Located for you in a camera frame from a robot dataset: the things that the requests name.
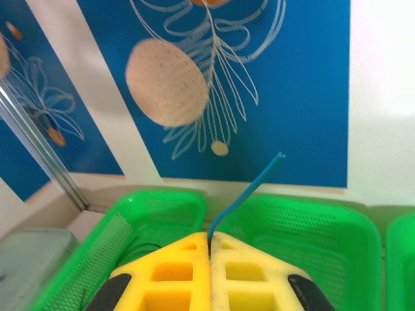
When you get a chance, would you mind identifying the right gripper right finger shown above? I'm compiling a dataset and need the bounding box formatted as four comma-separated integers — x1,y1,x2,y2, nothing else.
210,231,337,311

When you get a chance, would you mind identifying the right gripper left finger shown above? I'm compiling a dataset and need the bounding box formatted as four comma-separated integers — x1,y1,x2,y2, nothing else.
84,231,213,311

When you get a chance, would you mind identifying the blue cable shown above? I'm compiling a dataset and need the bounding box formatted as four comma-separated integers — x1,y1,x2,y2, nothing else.
206,151,287,257

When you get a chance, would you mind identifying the green plastic mesh basket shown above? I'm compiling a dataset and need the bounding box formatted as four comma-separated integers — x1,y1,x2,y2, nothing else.
30,190,209,311
207,193,386,311
385,213,415,311

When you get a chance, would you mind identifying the blue poster flower outline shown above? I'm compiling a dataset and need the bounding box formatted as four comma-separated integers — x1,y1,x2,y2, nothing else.
0,19,126,202

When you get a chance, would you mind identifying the blue poster beige circle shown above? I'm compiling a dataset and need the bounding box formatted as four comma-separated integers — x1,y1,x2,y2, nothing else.
76,0,351,189

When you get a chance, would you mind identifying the aluminium frame post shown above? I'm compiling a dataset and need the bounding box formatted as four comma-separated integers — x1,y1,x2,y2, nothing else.
0,82,91,213

